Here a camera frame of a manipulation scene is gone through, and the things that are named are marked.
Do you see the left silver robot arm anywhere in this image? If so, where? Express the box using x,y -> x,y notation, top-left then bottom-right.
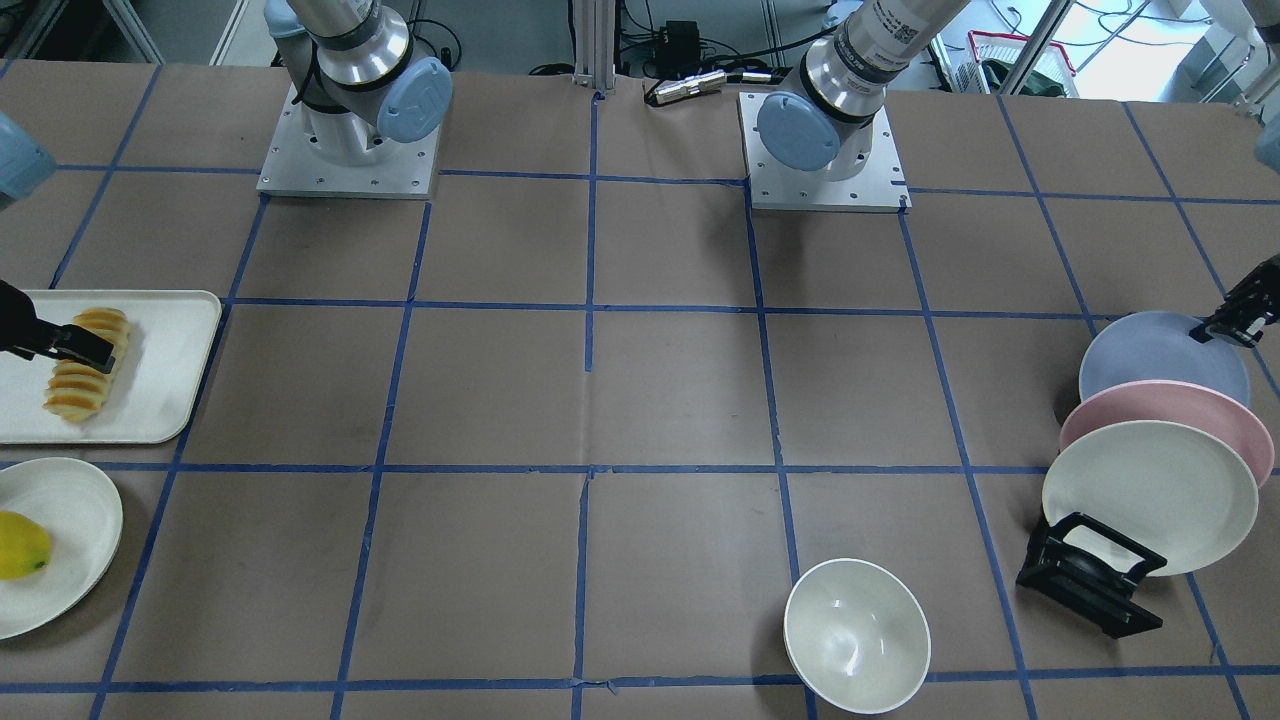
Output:
753,1 -> 966,183

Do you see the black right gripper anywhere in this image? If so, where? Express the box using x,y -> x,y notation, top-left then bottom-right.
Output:
1,281 -> 115,374

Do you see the white rectangular tray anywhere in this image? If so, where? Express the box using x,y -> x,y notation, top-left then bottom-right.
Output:
1,290 -> 221,445

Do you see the black plate rack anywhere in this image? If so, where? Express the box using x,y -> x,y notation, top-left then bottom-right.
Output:
1016,512 -> 1167,639

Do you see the yellow lemon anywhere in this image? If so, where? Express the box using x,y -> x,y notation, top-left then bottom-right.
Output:
1,511 -> 52,582

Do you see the white round plate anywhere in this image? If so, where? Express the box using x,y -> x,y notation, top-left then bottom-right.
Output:
1,457 -> 124,641

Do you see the pink plate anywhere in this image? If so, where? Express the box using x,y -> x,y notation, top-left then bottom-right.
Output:
1059,380 -> 1276,488

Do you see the silver cable connector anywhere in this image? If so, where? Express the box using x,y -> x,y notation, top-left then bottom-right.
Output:
643,70 -> 776,108

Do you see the blue plate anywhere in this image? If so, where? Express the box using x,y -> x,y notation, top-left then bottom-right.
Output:
1076,311 -> 1253,406

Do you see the white bowl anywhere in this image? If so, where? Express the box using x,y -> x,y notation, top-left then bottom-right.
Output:
783,559 -> 932,715

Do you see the yellow sliced bread loaf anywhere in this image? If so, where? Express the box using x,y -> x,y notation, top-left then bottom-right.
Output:
42,307 -> 134,424

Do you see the white plate in rack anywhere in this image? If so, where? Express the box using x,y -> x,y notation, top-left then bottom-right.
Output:
1041,420 -> 1260,577

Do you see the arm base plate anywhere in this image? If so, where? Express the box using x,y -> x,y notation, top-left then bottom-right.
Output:
256,87 -> 444,201
739,92 -> 913,213

